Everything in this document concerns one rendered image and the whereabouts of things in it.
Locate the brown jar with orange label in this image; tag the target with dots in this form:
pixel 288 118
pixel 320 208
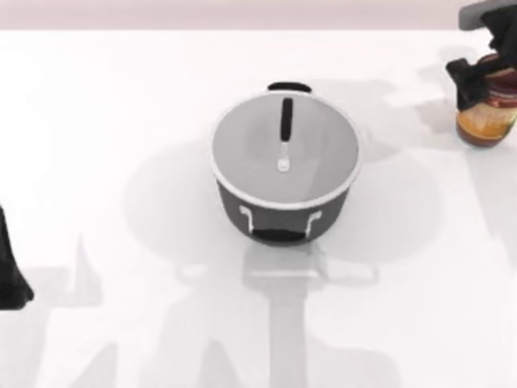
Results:
pixel 486 123

